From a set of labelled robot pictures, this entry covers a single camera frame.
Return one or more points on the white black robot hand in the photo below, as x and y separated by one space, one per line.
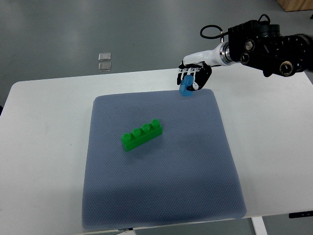
199 65

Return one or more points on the blue single-stud block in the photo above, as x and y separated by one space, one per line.
186 82

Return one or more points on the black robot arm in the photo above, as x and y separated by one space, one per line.
259 44

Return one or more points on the green four-stud block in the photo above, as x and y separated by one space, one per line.
139 136

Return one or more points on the lower metal floor plate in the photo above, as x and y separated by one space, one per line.
104 66

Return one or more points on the metal floor plate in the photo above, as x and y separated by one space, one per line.
104 56
104 66

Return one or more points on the upper metal floor plate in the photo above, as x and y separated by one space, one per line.
104 56

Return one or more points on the blue-grey mesh mat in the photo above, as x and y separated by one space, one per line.
186 174

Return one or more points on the wooden box corner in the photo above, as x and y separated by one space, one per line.
295 5

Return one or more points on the white table leg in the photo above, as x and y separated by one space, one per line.
259 226

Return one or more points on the black table control panel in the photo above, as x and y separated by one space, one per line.
300 214

